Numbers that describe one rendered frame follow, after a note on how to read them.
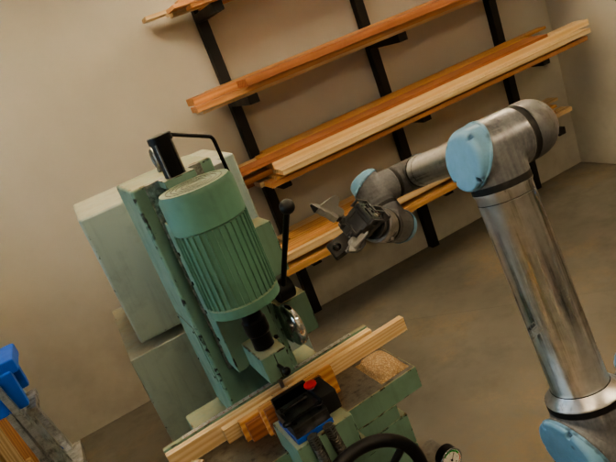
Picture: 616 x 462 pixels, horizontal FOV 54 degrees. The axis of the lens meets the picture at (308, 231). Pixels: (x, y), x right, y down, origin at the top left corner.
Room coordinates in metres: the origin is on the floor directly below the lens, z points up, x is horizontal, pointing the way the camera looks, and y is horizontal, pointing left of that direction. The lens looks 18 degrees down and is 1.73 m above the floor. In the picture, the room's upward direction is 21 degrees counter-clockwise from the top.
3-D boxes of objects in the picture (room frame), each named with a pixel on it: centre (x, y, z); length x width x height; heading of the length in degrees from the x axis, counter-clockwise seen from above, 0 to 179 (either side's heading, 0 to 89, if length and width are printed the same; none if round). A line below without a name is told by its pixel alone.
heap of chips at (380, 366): (1.33, -0.05, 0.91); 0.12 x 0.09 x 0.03; 21
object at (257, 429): (1.28, 0.18, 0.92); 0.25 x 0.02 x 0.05; 111
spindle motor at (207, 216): (1.33, 0.20, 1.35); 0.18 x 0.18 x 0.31
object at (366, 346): (1.37, 0.11, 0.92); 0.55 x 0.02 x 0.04; 111
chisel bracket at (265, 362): (1.35, 0.20, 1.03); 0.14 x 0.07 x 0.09; 21
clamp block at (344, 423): (1.14, 0.14, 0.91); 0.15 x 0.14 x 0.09; 111
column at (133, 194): (1.60, 0.31, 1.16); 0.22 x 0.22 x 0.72; 21
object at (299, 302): (1.56, 0.12, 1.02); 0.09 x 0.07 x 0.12; 111
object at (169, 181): (1.46, 0.25, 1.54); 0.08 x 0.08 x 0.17; 21
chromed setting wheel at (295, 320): (1.50, 0.13, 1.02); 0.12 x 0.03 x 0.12; 21
